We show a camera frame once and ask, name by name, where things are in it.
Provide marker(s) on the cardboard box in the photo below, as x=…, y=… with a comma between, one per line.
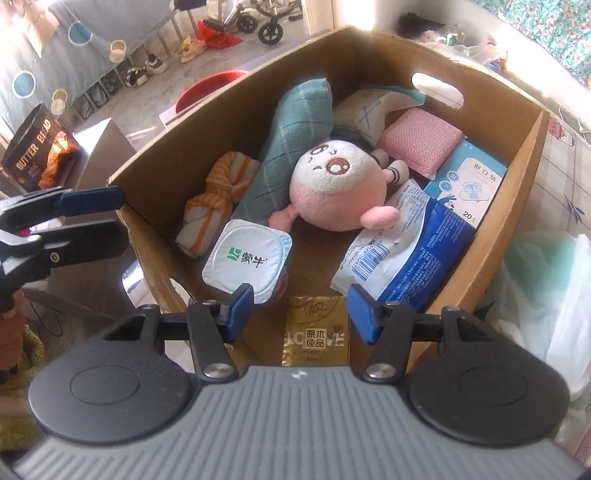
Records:
x=323, y=60

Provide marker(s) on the checked printed tablecloth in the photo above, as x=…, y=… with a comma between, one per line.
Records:
x=563, y=184

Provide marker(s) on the grey blue cloth with circles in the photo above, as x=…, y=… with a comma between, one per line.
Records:
x=55, y=55

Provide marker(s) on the black white shoe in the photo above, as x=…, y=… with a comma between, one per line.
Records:
x=136, y=77
x=156, y=64

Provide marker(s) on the white plastic bag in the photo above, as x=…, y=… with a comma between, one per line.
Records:
x=540, y=300

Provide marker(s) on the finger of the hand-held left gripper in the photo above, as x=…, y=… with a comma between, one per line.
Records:
x=92, y=201
x=87, y=240

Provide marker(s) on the red basin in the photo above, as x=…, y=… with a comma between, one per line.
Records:
x=207, y=90

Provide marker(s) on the pink white plush doll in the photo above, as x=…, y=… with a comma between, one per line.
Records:
x=337, y=184

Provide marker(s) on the blue bandage box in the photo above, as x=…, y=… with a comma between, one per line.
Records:
x=471, y=184

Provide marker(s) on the blue white packet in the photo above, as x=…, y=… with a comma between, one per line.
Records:
x=411, y=249

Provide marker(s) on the teal floral cloth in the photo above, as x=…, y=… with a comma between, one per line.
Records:
x=549, y=32

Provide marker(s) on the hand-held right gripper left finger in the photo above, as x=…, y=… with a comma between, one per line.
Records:
x=240, y=311

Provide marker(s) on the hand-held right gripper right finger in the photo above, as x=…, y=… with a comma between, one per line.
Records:
x=361, y=316

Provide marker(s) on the beige shoes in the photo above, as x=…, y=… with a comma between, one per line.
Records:
x=193, y=48

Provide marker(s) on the olive green towel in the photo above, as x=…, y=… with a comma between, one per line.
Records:
x=18, y=392

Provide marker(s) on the white teal packet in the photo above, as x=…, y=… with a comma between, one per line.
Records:
x=364, y=108

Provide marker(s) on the orange striped white cloth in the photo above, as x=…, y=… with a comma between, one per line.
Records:
x=217, y=198

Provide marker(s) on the red cloth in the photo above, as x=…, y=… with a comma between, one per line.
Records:
x=219, y=34

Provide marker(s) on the white yogurt cup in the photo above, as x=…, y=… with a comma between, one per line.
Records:
x=244, y=263

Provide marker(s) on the baby stroller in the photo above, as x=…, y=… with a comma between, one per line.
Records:
x=268, y=23

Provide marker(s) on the gold tissue pack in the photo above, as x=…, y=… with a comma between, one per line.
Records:
x=316, y=332

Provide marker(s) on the pink scrub sponge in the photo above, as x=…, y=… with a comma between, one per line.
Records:
x=420, y=141

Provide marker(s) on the teal checked towel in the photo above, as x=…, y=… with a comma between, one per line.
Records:
x=286, y=152

